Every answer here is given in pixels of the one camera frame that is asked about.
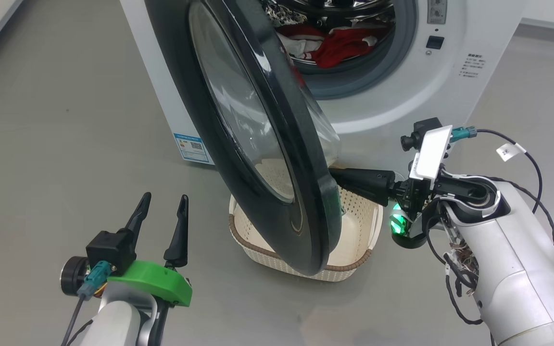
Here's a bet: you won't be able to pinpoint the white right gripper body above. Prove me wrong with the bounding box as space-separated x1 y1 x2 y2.
390 126 453 248

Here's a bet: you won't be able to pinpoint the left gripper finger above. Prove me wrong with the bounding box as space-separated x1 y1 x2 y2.
123 192 151 246
164 194 189 269

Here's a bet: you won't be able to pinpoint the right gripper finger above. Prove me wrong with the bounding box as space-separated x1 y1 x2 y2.
337 182 396 206
330 168 396 189

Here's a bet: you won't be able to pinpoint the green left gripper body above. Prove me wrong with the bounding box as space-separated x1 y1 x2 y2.
61 256 192 307

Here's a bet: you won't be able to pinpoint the black round glass washer door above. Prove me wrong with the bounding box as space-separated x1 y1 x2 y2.
145 0 342 277

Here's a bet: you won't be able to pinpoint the red shorts with white stripes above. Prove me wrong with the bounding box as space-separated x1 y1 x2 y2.
313 26 389 68

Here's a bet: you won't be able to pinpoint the red and white jersey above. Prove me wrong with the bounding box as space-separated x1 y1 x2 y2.
277 24 327 61

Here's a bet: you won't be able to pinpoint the leopard print garment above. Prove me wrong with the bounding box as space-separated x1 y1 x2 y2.
264 0 309 28

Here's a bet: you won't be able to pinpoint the cream perforated laundry basket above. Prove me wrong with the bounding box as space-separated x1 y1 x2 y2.
228 159 384 282

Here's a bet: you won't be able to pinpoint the white front-load washing machine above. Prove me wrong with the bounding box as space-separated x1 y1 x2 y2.
119 0 530 173

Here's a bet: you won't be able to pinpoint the grey rubber door gasket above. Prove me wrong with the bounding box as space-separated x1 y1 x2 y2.
301 0 419 100

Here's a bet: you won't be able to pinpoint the blue energy label sticker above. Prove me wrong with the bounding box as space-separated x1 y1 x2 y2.
173 133 215 165

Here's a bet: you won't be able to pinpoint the grey control panel label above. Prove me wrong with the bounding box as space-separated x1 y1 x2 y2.
427 0 448 25

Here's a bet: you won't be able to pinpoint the steel washer drum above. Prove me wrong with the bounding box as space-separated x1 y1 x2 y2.
277 0 398 75

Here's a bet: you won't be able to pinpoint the white cable tag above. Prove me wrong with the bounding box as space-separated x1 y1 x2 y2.
496 143 527 161

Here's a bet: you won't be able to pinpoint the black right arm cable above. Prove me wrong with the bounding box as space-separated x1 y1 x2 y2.
426 214 487 326

